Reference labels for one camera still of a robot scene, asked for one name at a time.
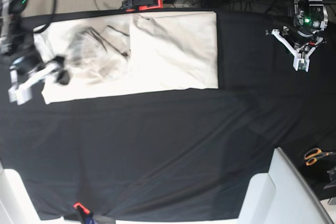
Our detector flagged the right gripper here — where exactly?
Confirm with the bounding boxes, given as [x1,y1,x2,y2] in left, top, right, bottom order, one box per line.
[8,50,70,105]

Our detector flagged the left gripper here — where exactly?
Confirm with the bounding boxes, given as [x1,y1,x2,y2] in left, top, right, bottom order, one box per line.
[265,26,326,72]

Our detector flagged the white T-shirt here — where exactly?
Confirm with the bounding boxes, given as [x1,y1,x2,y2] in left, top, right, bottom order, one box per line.
[34,12,219,104]

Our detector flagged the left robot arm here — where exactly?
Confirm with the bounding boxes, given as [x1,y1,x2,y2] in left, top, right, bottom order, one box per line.
[266,0,328,72]

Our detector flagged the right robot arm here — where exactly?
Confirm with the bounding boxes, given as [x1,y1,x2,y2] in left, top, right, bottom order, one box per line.
[1,0,70,105]

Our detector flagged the orange black clamp top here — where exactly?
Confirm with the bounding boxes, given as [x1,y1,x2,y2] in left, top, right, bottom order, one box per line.
[122,0,163,12]

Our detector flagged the orange black clamp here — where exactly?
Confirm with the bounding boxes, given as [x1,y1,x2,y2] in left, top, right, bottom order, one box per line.
[122,0,163,12]
[73,202,94,224]

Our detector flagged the black object right edge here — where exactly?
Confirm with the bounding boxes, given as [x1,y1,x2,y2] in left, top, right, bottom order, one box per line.
[323,167,336,189]

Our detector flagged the orange black clamp bottom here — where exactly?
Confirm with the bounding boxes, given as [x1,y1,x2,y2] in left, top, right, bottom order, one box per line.
[73,202,94,224]

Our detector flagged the black table cloth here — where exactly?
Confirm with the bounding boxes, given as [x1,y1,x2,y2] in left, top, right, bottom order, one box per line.
[1,10,335,221]

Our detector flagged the orange handled scissors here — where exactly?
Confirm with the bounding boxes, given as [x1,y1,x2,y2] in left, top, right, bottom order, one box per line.
[303,148,335,166]

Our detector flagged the white table frame left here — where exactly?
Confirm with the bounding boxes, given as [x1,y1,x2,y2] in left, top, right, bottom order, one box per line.
[0,161,65,224]

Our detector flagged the white table frame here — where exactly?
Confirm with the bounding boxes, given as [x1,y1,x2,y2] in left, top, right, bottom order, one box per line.
[0,161,65,224]
[237,147,333,224]

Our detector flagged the white table frame right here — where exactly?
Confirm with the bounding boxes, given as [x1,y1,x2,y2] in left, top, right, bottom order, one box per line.
[237,147,333,224]

